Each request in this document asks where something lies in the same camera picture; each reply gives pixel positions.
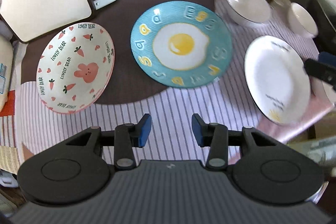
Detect large white plate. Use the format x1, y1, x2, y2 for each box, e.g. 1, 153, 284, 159
244, 35, 311, 124

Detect white bowl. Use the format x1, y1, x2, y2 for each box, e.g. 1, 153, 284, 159
287, 2, 318, 39
226, 0, 272, 28
310, 77, 335, 106

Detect pink rabbit carrot plate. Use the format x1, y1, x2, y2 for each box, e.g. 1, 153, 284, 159
36, 22, 115, 114

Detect striped pink table mat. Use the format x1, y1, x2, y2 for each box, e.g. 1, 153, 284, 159
1, 0, 333, 172

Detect black wok with lid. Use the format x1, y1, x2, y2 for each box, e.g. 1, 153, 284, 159
291, 0, 336, 55

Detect white rice cooker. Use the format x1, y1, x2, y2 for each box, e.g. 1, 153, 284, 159
0, 35, 13, 111

